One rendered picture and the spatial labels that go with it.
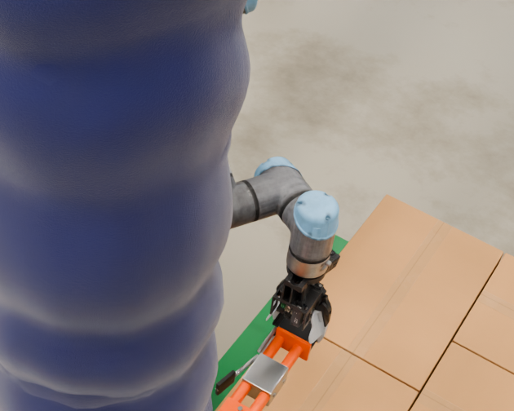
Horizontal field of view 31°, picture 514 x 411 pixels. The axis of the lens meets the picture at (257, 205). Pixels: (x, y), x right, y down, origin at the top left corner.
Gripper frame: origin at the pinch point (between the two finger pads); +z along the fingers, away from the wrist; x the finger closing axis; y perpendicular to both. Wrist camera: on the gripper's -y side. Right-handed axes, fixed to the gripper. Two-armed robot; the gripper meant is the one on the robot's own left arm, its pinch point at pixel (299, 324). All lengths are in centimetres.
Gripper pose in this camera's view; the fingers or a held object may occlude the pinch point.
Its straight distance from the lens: 179.6
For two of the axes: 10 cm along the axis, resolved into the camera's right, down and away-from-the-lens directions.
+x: 8.6, 4.1, -3.0
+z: -0.9, 7.0, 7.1
